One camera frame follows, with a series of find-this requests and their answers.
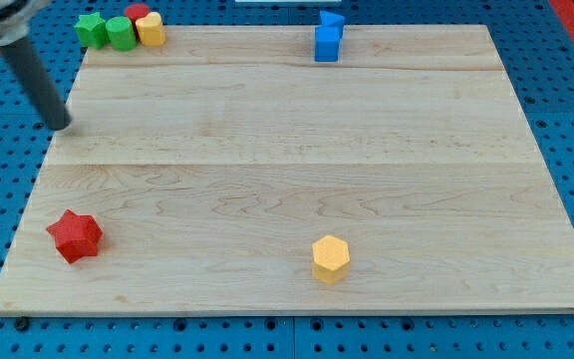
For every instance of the green star block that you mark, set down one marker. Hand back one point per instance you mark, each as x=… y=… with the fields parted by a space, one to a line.
x=91 y=31

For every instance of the yellow heart block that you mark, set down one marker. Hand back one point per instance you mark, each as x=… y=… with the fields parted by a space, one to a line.
x=151 y=30

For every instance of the blue triangle block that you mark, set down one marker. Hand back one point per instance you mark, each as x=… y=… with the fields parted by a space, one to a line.
x=330 y=19

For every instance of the green cylinder block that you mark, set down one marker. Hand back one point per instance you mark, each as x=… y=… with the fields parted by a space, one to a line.
x=121 y=33

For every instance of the red cylinder block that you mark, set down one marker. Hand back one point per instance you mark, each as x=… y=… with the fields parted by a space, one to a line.
x=134 y=12

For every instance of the blue cube block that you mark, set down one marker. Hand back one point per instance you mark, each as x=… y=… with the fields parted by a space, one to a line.
x=327 y=44

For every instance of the light wooden board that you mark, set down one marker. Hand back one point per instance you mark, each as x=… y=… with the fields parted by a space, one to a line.
x=214 y=162

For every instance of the yellow hexagon block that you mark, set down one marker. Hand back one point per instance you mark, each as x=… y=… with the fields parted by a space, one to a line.
x=330 y=259

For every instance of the red star block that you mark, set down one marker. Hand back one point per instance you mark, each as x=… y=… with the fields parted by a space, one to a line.
x=75 y=235

